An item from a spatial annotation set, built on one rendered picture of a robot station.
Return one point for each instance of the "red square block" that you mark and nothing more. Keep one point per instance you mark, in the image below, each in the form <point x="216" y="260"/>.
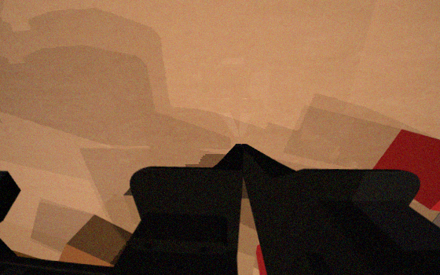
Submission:
<point x="419" y="154"/>
<point x="261" y="265"/>

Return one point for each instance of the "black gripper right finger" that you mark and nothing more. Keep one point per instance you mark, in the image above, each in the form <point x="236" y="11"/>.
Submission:
<point x="281" y="199"/>

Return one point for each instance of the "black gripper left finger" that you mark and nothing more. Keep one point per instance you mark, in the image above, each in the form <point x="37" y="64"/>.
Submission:
<point x="194" y="191"/>

